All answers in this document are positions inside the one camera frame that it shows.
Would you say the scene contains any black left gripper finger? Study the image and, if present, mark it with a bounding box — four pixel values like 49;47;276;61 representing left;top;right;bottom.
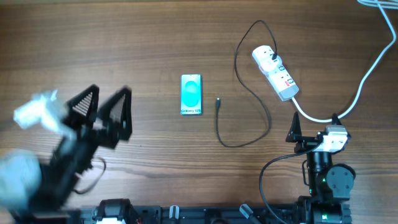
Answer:
66;84;100;122
97;86;132;124

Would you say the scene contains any teal Galaxy smartphone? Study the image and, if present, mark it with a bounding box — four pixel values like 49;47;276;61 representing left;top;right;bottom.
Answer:
180;74;202;116

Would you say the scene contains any black USB charging cable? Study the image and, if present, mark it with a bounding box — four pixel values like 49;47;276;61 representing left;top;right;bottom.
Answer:
215;19;279;149

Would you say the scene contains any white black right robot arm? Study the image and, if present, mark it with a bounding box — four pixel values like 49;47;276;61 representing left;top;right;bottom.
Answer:
259;113;356;223

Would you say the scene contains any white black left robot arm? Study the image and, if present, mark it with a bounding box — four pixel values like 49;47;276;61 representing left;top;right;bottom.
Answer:
1;85;132;222

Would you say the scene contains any white USB charger plug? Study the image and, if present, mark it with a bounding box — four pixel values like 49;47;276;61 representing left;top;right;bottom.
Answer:
259;56;282;75

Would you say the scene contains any white power strip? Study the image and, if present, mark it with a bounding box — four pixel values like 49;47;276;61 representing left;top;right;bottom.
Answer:
252;45;299;101

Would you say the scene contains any white power strip cord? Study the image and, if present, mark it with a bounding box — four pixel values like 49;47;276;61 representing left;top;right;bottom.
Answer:
290;0;397;124

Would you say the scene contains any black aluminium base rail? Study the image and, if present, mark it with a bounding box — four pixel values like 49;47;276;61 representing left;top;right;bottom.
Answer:
74;203;354;224

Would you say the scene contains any white cables top right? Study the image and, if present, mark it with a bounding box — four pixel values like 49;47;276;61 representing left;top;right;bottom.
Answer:
356;0;398;10

